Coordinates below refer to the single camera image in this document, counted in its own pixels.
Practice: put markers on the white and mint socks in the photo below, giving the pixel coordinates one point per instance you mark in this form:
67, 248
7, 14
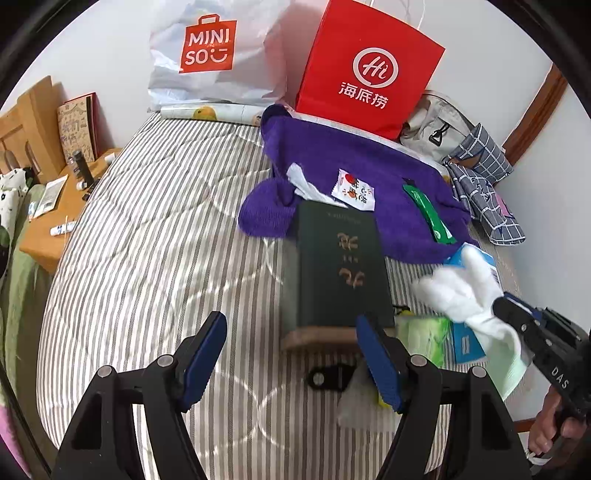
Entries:
465, 294

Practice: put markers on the brown patterned notebook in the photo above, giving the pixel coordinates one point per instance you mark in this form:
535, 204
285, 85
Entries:
77, 126

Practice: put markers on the green tissue pack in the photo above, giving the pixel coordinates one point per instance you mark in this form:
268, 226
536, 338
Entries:
424, 335

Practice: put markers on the person right hand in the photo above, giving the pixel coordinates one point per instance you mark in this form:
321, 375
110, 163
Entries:
544, 428

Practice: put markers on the wooden bedside table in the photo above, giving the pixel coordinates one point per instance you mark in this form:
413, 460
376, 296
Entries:
45, 249

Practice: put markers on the wooden headboard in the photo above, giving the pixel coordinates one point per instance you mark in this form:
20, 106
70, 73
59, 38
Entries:
30, 135

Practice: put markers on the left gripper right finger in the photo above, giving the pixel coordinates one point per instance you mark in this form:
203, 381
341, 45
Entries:
482, 442

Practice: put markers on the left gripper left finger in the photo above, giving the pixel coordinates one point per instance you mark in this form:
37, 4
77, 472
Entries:
100, 442

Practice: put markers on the beige canvas backpack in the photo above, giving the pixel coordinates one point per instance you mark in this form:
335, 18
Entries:
436, 127

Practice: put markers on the white Miniso plastic bag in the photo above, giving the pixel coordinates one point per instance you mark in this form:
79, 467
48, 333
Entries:
217, 51

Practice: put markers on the purple knitted sweater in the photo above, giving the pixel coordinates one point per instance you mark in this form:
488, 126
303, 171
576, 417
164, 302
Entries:
322, 152

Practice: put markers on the black cylinder bottle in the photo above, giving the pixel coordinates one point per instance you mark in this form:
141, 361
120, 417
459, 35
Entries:
83, 168

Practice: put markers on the yellow black pouch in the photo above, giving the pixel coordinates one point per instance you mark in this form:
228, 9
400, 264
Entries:
399, 310

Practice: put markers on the brown wooden door frame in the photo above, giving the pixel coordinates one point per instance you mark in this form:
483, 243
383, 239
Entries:
536, 116

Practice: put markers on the white leaflet on table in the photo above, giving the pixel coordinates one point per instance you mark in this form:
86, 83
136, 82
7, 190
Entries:
50, 196

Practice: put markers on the grey checkered cloth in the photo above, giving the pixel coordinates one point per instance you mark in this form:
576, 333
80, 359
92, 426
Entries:
475, 166

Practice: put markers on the white crumpled tissue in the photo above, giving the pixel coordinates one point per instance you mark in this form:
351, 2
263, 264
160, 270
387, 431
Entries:
306, 190

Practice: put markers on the white tube on table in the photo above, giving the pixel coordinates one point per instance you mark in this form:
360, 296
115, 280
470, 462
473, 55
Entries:
63, 229

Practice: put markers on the small white snack packet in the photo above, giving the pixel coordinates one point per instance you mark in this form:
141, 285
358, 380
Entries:
354, 192

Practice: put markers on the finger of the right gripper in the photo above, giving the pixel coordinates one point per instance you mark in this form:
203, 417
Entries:
527, 322

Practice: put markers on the green snack wrapper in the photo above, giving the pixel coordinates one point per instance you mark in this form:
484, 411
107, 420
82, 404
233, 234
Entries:
439, 230

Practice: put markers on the dark green hardcover book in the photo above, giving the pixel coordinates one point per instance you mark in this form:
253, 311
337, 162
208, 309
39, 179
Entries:
334, 271

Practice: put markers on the red paper shopping bag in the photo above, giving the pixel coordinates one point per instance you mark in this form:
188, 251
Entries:
366, 69

